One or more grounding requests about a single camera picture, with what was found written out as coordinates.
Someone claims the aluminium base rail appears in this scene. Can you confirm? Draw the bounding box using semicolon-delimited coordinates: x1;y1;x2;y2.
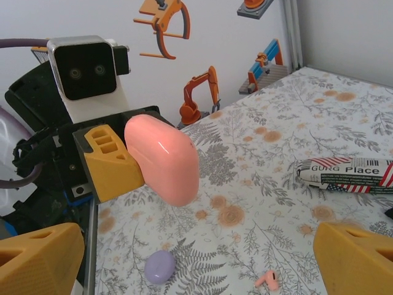
82;196;99;295

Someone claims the orange claw gripper sticker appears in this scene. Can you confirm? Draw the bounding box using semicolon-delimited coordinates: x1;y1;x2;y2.
133;0;191;60

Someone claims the pink earbud charging case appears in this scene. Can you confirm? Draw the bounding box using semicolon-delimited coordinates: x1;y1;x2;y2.
123;113;200;207

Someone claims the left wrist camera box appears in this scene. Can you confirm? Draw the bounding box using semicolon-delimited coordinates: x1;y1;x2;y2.
46;35;132;124

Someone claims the pink wireless earbud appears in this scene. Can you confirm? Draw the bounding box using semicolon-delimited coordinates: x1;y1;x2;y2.
254;269;279;291

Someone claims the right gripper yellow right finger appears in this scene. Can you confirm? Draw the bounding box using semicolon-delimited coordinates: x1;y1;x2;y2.
313;221;393;295

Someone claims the blue orange gantry sticker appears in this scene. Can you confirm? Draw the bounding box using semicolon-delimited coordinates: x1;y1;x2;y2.
238;39;285;95

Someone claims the purple earbud charging case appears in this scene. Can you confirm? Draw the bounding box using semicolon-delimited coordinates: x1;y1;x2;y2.
144;250;176;285

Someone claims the aluminium frame post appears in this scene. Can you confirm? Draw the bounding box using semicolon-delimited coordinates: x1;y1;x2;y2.
281;0;305;73

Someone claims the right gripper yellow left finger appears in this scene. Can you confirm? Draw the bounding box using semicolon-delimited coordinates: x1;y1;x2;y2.
0;222;85;295

